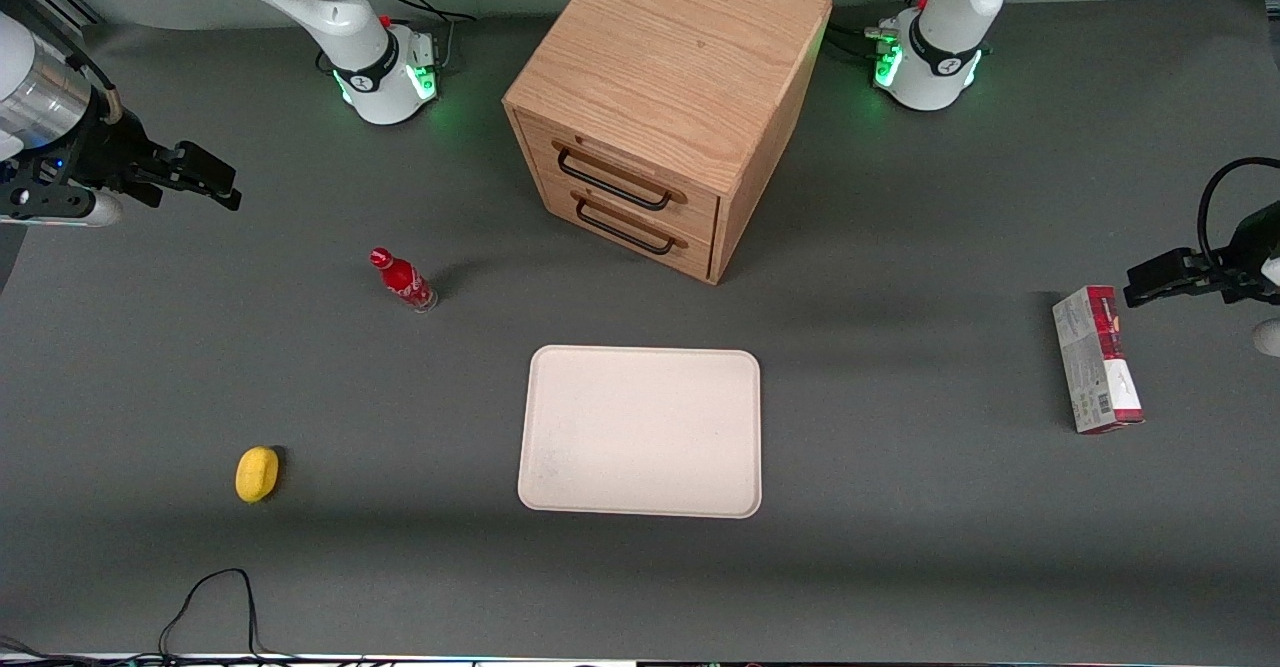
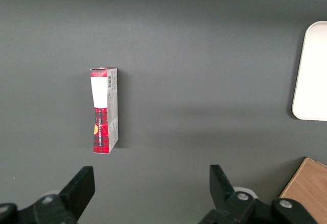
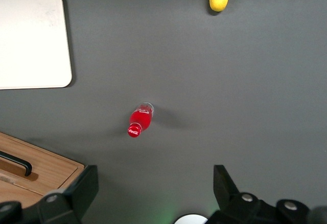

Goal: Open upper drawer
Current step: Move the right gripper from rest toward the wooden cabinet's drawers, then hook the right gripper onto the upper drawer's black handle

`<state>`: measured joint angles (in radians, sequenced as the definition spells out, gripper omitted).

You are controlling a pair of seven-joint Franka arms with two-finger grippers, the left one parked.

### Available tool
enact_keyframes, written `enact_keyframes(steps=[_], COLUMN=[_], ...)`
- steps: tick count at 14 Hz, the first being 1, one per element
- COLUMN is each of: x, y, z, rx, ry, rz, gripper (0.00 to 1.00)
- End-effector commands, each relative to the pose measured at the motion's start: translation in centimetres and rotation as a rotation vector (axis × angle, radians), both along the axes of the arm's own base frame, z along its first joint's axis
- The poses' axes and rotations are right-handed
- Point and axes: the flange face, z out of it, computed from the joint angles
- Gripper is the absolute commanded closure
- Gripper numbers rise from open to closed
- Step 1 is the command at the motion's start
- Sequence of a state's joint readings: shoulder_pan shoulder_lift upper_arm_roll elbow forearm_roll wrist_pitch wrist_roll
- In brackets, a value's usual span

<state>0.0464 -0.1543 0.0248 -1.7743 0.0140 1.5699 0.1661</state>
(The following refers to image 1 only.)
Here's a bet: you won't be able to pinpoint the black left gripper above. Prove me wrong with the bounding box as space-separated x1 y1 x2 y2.
1125 202 1280 308

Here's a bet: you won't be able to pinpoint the black cable on table edge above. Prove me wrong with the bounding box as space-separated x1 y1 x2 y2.
0 567 366 667

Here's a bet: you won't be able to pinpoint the white and red carton box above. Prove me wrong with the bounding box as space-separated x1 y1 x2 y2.
1052 285 1146 435

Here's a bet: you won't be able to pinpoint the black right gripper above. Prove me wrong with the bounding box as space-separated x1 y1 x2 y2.
40 97 243 211

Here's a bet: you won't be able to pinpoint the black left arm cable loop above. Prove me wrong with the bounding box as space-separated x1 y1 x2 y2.
1197 157 1280 270

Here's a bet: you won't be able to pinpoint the red soda bottle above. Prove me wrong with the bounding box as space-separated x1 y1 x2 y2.
369 247 439 314

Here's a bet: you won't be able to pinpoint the yellow lemon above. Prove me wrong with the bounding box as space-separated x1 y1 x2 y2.
235 446 282 504

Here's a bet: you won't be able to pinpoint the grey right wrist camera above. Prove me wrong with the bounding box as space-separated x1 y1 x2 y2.
0 185 123 228

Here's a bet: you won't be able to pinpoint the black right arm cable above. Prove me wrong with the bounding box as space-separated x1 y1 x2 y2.
55 47 126 126

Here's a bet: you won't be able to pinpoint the wooden drawer cabinet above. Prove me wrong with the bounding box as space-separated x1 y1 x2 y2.
502 0 833 286

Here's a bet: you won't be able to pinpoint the black left base cables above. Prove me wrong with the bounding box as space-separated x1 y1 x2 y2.
828 0 933 60

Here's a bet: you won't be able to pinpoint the beige plastic tray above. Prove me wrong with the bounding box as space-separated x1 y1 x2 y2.
517 345 763 520

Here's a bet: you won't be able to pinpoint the aluminium frame rail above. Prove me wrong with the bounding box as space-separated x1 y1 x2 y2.
20 0 106 30

